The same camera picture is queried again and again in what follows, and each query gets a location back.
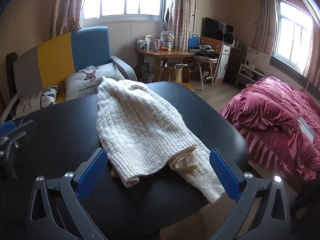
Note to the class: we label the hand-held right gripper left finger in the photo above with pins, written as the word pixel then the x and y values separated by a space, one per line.
pixel 91 170

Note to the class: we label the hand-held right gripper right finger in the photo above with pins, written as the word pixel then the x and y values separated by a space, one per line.
pixel 225 177

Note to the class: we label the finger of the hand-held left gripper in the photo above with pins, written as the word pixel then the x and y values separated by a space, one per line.
pixel 23 127
pixel 7 128

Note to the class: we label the white knitted sweater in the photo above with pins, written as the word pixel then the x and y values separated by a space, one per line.
pixel 140 130

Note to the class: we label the triangle pattern cushion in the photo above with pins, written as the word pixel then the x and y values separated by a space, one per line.
pixel 37 100

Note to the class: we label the grey deer print cushion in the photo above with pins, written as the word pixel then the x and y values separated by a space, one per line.
pixel 85 85

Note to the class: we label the pink quilt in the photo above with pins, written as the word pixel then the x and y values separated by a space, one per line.
pixel 270 112

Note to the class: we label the white label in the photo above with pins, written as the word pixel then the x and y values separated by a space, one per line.
pixel 306 127

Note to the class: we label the grey yellow blue sofa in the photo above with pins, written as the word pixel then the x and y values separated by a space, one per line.
pixel 87 47

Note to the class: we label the white low shelf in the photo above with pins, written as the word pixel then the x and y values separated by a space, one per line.
pixel 250 75

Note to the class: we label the brown paper bag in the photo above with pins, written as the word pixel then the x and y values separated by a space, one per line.
pixel 175 75

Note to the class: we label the white folding stool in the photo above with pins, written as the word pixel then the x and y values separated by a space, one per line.
pixel 205 62

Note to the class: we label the white cabinet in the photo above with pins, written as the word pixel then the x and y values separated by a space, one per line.
pixel 226 60

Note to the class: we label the glass jar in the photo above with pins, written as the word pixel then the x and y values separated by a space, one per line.
pixel 139 44

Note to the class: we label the white jar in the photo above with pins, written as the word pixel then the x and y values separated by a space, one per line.
pixel 146 46

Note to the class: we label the wooden chair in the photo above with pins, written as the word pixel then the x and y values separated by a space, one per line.
pixel 212 42

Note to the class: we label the small white fan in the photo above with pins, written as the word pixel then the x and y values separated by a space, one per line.
pixel 229 39

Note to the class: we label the wooden side table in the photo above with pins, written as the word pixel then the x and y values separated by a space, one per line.
pixel 165 52

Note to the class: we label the blue chair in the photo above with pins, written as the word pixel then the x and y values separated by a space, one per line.
pixel 193 41

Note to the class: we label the black television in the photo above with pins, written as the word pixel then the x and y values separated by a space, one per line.
pixel 212 27

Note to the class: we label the metal floor stand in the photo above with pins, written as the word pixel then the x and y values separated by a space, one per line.
pixel 194 10

